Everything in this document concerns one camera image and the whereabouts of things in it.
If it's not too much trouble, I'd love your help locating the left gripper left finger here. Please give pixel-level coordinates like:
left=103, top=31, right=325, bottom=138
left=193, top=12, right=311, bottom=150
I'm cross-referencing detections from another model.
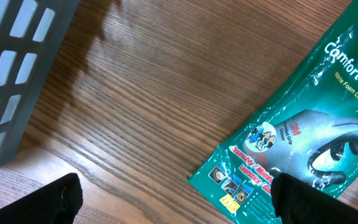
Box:
left=0, top=173, right=83, bottom=224

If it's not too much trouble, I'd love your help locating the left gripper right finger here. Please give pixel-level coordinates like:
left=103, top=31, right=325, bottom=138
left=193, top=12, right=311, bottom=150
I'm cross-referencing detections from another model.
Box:
left=271, top=174, right=358, bottom=224

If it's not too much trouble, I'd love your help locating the green 3M glove packet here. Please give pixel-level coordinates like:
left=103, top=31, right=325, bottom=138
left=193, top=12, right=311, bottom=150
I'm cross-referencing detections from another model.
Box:
left=189, top=0, right=358, bottom=223

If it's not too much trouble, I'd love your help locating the grey plastic shopping basket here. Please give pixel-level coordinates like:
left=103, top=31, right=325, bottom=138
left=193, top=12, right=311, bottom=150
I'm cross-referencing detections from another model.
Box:
left=0, top=0, right=80, bottom=167

